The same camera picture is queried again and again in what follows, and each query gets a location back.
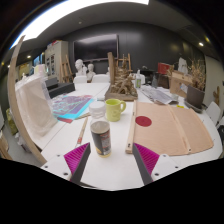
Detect curved wooden strip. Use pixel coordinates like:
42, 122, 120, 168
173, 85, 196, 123
6, 34, 48, 165

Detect white cabinet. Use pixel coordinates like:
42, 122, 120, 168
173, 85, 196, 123
44, 40, 69, 81

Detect yellow-green ceramic mug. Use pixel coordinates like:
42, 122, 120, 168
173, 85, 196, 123
105, 98, 127, 123

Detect black wall screen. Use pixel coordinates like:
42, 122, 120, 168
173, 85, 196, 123
73, 33, 120, 63

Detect grey plastic jug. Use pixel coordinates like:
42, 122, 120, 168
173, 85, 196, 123
151, 73, 159, 88

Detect round ceiling spotlights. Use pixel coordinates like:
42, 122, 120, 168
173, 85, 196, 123
0, 41, 205, 66

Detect clear spray bottle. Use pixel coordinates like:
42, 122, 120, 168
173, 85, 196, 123
134, 69, 142, 89

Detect flat round red coaster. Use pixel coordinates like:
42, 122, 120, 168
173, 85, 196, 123
135, 115, 153, 128

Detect white plastic bag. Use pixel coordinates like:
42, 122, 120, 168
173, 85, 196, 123
14, 73, 58, 139

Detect wooden twig sculpture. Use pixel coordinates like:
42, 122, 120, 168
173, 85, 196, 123
104, 51, 139, 102

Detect wooden easel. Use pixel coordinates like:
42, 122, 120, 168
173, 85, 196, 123
59, 54, 74, 84
114, 53, 133, 72

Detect brown cardboard box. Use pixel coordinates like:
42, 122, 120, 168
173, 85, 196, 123
169, 70, 194, 95

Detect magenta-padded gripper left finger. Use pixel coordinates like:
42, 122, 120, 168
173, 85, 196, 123
42, 142, 92, 185

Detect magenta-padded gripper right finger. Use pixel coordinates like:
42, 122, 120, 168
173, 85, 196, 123
132, 142, 184, 186

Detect colourful printed sheet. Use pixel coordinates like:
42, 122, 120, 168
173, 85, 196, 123
51, 94, 96, 124

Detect thin wooden stick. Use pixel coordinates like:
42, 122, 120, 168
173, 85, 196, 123
75, 116, 89, 148

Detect long ceiling light strip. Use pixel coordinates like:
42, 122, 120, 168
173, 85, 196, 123
9, 0, 150, 49

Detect dark grey pot saucer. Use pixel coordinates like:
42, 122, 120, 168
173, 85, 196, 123
183, 98, 205, 114

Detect red box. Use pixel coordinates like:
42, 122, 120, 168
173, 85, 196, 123
157, 62, 172, 75

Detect clear drink bottle white cap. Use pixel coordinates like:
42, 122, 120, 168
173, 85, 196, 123
88, 100, 113, 159

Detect white plaster bust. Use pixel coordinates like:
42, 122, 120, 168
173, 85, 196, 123
86, 63, 97, 83
74, 58, 85, 77

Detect grey newspaper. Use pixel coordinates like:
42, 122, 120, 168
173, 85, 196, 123
141, 85, 174, 105

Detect wooden figure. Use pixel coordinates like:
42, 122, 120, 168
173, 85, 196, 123
213, 85, 222, 107

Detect flat wooden slat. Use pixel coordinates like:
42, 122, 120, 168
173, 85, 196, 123
76, 111, 92, 120

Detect white plastic chair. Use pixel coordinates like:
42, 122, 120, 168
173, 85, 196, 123
204, 100, 222, 126
91, 73, 111, 84
131, 73, 147, 86
72, 75, 88, 84

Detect black flat box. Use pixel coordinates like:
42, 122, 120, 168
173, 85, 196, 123
44, 77, 76, 99

